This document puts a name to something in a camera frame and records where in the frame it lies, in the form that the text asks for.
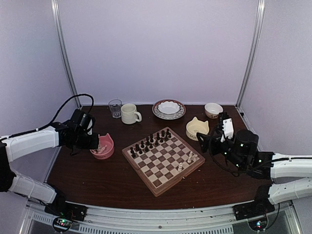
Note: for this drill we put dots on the clear drinking glass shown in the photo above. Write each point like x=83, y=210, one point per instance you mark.
x=115, y=107

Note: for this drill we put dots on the pink cat-ear bowl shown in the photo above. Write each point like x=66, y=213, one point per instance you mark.
x=105, y=140

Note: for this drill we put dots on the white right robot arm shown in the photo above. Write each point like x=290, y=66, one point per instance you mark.
x=290, y=175

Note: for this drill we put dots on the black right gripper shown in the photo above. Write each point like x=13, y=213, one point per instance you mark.
x=207, y=140

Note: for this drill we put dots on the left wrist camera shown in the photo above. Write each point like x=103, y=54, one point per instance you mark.
x=90, y=127

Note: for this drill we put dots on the front aluminium rail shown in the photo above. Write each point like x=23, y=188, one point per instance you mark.
x=286, y=219

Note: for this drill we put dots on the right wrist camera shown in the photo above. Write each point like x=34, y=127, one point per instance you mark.
x=226, y=126

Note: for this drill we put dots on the patterned brown rim plate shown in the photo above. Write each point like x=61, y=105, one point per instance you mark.
x=174, y=116

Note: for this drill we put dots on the left aluminium frame post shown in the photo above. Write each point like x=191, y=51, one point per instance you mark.
x=61, y=41

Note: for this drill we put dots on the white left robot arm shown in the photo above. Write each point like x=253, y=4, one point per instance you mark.
x=18, y=145

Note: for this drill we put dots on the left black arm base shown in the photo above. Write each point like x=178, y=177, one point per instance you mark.
x=68, y=211

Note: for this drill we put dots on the white scalloped bowl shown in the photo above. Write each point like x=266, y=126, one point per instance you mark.
x=168, y=107

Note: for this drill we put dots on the white chess knight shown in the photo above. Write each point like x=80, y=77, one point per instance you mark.
x=190, y=157

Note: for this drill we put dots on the yellow cat-ear bowl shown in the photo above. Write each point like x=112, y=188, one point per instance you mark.
x=196, y=126

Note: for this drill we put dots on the white chess pieces pile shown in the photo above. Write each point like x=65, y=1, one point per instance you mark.
x=101, y=149

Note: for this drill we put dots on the white floral small bowl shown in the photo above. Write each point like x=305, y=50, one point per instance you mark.
x=212, y=110

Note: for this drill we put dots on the aluminium frame post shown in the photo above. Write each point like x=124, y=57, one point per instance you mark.
x=61, y=41
x=259, y=19

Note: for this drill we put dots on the cream ribbed mug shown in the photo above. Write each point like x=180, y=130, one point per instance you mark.
x=129, y=114

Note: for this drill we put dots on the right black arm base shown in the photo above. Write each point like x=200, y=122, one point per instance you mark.
x=252, y=209

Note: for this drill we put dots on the wooden chess board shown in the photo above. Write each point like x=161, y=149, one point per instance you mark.
x=158, y=168

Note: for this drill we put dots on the right aluminium frame post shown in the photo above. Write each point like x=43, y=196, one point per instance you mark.
x=259, y=19

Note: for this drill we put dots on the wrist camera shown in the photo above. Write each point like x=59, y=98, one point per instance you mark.
x=226, y=126
x=90, y=127

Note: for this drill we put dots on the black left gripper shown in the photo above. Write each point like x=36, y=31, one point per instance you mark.
x=93, y=145

